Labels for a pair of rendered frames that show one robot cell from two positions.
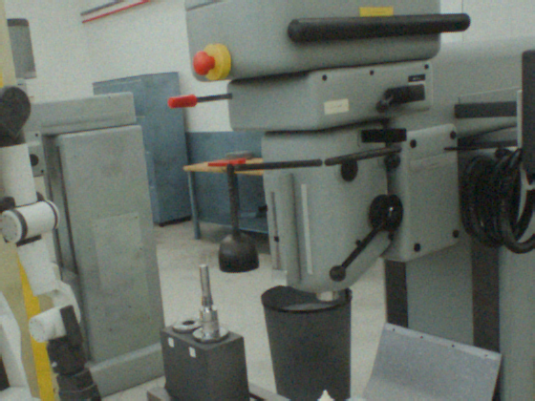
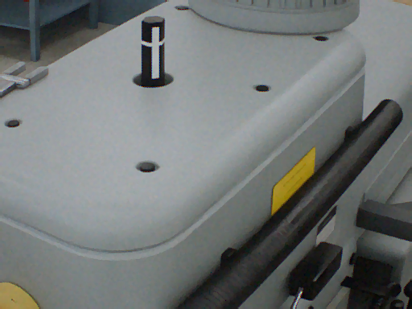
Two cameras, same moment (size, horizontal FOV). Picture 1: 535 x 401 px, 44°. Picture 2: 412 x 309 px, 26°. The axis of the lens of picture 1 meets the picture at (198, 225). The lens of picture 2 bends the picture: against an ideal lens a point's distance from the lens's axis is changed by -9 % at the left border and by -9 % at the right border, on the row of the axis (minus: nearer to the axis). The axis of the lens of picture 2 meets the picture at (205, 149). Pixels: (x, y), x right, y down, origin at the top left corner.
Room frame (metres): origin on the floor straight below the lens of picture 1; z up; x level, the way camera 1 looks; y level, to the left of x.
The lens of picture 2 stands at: (0.53, 0.03, 2.23)
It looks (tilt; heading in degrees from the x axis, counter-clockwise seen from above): 28 degrees down; 336
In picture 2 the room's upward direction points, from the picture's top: straight up
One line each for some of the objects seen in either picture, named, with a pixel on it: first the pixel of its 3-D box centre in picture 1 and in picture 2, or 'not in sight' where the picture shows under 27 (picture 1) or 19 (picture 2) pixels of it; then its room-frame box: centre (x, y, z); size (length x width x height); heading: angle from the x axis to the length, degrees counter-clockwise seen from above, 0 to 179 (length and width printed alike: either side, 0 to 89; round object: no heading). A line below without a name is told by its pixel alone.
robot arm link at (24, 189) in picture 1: (19, 191); not in sight; (1.57, 0.42, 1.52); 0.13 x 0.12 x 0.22; 143
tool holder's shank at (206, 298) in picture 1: (205, 286); not in sight; (1.56, 0.00, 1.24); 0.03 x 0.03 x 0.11
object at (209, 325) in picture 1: (209, 322); not in sight; (1.56, 0.00, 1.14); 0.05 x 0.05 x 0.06
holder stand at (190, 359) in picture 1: (203, 363); not in sight; (1.60, 0.03, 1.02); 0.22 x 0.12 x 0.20; 34
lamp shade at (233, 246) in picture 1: (237, 250); not in sight; (1.12, -0.06, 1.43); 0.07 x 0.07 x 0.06
